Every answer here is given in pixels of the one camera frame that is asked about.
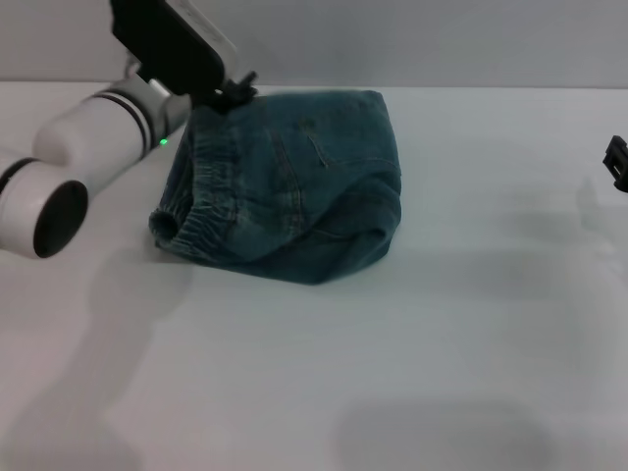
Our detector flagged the blue denim shorts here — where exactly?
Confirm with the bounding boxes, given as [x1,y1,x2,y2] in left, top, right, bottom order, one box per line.
[148,89,404,288]

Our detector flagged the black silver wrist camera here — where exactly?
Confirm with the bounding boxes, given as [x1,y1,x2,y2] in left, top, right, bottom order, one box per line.
[108,0,237,98]

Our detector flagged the silver camera mount bracket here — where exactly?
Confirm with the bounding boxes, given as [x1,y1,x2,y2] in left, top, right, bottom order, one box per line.
[122,56,171,97]

